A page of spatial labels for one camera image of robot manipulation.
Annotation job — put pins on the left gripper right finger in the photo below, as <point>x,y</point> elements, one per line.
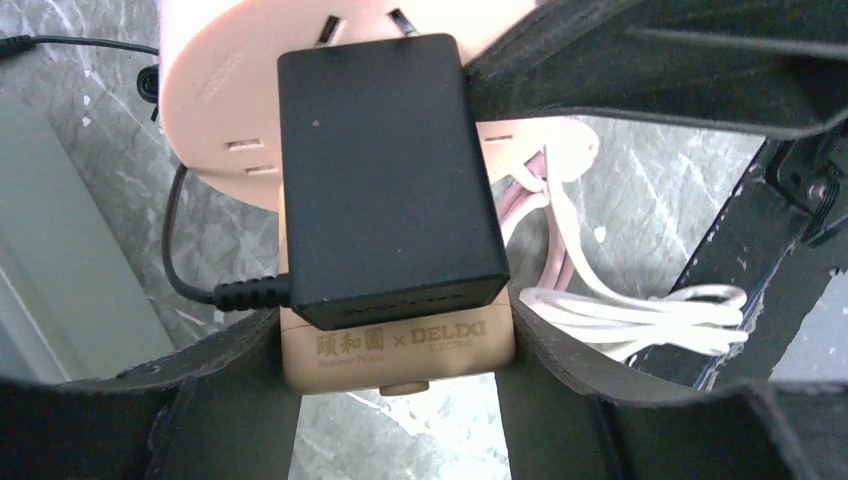
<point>568,412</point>

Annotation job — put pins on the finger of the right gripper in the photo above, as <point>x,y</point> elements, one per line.
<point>771,68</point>

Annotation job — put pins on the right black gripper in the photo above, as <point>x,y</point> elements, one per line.
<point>811,174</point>

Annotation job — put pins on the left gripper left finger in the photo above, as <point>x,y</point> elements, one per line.
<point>219,409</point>

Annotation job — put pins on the beige cube socket adapter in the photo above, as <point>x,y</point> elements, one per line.
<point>397,358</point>

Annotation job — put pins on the black power adapter plug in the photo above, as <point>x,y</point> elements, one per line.
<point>388,208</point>

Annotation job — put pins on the round pink power socket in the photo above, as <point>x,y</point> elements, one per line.
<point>218,91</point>

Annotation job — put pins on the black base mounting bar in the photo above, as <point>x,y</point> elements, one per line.
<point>753,243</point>

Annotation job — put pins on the clear plastic storage box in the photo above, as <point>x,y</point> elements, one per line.
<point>71,306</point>

